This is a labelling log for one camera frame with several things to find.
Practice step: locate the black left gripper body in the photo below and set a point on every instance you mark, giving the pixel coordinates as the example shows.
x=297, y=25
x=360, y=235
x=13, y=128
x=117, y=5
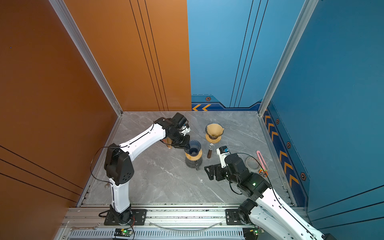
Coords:
x=181, y=141

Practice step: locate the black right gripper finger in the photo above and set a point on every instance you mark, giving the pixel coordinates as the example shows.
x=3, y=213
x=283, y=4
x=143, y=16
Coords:
x=211, y=167
x=211, y=174

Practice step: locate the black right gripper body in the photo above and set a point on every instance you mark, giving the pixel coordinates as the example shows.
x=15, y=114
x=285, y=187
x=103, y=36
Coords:
x=222, y=173

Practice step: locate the blue ribbed dripper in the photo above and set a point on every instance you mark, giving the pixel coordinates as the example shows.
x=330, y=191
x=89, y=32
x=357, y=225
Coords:
x=194, y=148

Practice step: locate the grey ribbed glass dripper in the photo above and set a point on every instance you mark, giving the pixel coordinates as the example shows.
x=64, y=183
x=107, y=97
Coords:
x=213, y=134

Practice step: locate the brown paper coffee filter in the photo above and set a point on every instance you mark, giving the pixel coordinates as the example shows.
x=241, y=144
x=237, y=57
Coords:
x=214, y=129

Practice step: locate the wooden ring dripper holder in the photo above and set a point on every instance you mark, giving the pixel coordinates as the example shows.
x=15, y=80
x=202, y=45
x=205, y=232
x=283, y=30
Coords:
x=213, y=141

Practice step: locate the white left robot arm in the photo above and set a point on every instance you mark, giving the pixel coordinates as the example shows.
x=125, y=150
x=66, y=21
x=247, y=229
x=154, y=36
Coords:
x=119, y=161

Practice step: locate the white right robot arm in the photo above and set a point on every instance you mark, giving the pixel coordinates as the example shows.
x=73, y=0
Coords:
x=263, y=207

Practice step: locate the brown small bottle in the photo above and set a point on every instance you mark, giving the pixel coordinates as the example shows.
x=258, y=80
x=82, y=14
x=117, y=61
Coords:
x=210, y=151

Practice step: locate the clear tape roll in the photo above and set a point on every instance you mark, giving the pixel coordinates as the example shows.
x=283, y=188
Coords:
x=252, y=165

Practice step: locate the right green circuit board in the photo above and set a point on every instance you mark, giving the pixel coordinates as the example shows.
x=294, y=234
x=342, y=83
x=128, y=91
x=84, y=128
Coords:
x=251, y=233

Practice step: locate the green circuit board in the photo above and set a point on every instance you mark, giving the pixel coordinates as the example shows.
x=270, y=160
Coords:
x=122, y=234
x=251, y=233

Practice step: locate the left green circuit board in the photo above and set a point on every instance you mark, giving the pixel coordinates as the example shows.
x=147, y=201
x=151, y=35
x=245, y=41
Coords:
x=122, y=234

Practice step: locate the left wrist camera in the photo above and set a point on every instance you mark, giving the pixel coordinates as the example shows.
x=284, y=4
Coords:
x=185, y=130

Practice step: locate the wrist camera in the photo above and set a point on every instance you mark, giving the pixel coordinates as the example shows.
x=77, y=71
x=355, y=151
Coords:
x=222, y=153
x=185, y=130

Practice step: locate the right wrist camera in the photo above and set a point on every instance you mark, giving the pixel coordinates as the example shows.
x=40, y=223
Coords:
x=222, y=153

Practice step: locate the pink handled tool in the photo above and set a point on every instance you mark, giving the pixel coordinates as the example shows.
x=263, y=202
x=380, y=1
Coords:
x=263, y=171

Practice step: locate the aluminium left corner post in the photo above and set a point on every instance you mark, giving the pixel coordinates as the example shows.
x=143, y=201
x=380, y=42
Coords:
x=76, y=36

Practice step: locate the aluminium corner post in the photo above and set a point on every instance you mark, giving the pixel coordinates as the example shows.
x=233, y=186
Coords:
x=295, y=36
x=76, y=36

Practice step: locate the aluminium right corner post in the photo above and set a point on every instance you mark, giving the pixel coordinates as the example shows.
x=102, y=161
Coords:
x=295, y=36

